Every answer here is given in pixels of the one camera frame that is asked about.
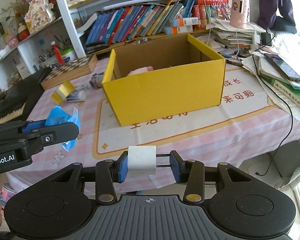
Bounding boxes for blue plastic wrapper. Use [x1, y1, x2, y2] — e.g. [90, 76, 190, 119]
[44, 105, 81, 152]

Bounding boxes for yellow tape roll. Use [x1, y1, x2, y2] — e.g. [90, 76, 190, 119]
[50, 81, 75, 105]

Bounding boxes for navy spray bottle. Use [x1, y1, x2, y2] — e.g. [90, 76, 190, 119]
[66, 90, 87, 102]

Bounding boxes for black electronic keyboard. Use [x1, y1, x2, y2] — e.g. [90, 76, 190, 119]
[0, 67, 51, 124]

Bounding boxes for wooden chess board box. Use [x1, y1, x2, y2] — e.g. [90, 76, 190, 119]
[40, 54, 98, 90]

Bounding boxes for pink checkered tablecloth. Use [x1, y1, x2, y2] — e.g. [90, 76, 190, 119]
[7, 65, 300, 191]

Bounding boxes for white green tub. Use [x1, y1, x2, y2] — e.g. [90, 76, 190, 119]
[61, 47, 77, 63]

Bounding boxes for black stapler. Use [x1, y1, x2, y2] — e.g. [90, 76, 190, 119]
[85, 42, 109, 55]

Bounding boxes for yellow cardboard box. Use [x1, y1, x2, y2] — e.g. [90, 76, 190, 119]
[102, 34, 226, 126]

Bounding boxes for pink plush toy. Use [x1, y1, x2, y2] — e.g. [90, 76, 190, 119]
[127, 66, 153, 76]

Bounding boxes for white bookshelf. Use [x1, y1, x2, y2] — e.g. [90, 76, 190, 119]
[0, 0, 185, 90]

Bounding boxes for floral ornament sign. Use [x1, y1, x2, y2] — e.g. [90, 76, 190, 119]
[24, 0, 56, 34]

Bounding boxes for row of colourful books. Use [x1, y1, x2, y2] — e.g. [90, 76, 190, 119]
[84, 0, 195, 47]

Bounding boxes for brown wooden pen holder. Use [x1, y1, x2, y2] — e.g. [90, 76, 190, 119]
[125, 37, 150, 45]

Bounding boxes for green book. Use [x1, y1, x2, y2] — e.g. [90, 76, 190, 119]
[260, 74, 300, 108]

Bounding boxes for black smartphone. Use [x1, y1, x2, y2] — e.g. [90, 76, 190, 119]
[264, 53, 300, 81]

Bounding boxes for stack of papers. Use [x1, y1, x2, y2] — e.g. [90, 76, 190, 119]
[206, 19, 266, 50]

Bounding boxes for orange white box lower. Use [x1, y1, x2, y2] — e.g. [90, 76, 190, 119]
[164, 25, 193, 35]

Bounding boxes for orange white box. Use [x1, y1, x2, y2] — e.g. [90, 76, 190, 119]
[164, 25, 193, 35]
[170, 17, 200, 27]

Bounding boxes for orange white box upper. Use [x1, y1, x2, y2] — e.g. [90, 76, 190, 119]
[170, 17, 200, 27]

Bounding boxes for pink speaker device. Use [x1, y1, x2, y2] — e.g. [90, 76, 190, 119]
[230, 0, 248, 29]

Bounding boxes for red dictionary books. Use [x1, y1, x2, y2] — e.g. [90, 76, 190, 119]
[192, 0, 231, 29]

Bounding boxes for person in purple trousers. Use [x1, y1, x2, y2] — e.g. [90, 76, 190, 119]
[257, 0, 297, 34]

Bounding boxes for grey toy camera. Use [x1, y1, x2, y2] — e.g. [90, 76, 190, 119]
[89, 72, 104, 89]

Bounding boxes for black cable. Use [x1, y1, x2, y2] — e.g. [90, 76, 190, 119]
[251, 29, 294, 177]

